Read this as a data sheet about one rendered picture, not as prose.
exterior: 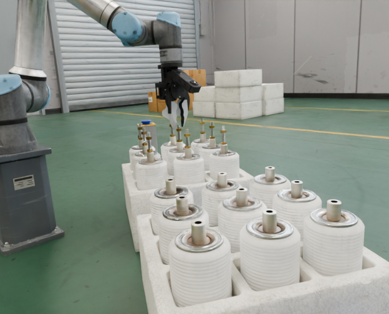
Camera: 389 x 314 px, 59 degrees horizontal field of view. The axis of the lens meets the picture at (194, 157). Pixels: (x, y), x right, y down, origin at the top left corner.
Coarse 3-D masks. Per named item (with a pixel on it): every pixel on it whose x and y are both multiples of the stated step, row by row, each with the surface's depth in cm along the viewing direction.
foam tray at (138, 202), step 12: (132, 180) 110; (204, 180) 110; (240, 180) 105; (132, 192) 99; (144, 192) 98; (192, 192) 101; (132, 204) 97; (144, 204) 98; (132, 216) 98; (132, 228) 102
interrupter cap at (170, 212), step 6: (192, 204) 66; (168, 210) 64; (174, 210) 64; (192, 210) 64; (198, 210) 64; (168, 216) 61; (174, 216) 61; (180, 216) 61; (186, 216) 61; (192, 216) 60; (198, 216) 61
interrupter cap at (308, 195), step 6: (282, 192) 71; (288, 192) 71; (306, 192) 70; (312, 192) 69; (282, 198) 67; (288, 198) 67; (294, 198) 67; (300, 198) 67; (306, 198) 66; (312, 198) 66
